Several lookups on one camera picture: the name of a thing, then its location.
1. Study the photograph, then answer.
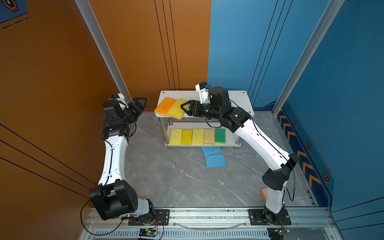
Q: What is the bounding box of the aluminium corner post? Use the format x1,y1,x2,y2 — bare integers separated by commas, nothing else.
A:
75,0,133,101
272,0,345,117

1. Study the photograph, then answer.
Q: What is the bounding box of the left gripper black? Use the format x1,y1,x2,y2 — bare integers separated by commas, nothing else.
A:
120,97,146,127

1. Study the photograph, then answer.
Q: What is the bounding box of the right aluminium corner post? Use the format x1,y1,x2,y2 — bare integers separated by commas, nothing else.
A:
272,0,345,117

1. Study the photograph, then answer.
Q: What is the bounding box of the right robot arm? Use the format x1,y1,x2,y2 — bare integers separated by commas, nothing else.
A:
181,82,299,225

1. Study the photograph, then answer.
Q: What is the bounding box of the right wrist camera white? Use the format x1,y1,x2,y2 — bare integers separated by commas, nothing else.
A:
195,82,211,104

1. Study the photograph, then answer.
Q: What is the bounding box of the orange sponge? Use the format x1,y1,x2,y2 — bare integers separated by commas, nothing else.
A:
155,98,176,117

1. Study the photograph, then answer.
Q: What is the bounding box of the bright yellow foam sponge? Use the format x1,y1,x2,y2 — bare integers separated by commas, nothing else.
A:
181,129,193,145

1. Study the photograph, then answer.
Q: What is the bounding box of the circuit board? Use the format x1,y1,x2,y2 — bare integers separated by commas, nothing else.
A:
267,228,291,240
138,229,159,240

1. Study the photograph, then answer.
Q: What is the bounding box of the aluminium front rail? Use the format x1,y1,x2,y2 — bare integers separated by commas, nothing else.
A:
80,207,343,240

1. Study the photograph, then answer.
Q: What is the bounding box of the left aluminium corner post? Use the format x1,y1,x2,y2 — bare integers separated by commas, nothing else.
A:
75,0,133,101

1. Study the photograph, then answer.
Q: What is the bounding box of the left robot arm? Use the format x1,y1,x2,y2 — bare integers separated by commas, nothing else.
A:
89,94,157,225

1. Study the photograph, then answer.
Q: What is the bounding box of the left circuit board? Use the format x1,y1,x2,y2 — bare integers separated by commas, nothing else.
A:
138,229,159,240

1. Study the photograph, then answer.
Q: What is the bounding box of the right circuit board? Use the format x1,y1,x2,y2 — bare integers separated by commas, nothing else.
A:
267,228,291,240

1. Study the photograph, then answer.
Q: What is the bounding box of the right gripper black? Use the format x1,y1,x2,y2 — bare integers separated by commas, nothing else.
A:
180,99,224,121

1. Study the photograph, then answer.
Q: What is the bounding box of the yellow porous sponge large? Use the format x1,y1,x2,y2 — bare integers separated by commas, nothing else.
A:
169,129,183,145

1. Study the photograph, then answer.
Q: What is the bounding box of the pink sponge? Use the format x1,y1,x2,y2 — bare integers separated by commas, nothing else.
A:
260,188,268,202

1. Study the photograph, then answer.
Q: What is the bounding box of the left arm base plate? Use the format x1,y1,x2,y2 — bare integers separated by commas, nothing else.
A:
128,209,170,227

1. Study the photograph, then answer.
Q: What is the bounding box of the white two-tier shelf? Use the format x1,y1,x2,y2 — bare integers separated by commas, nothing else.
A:
156,90,254,148

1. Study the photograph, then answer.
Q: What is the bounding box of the green scrub sponge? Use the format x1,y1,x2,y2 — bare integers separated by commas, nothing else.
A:
215,129,226,144

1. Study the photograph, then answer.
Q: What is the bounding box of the pale yellow sponge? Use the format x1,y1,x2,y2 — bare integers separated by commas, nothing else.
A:
204,129,215,145

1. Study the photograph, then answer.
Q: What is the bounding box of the blue sponge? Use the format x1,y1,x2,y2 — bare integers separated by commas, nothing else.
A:
202,147,222,156
206,155,226,168

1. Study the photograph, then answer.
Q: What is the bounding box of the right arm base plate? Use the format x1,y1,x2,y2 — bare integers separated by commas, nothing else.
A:
248,207,292,226

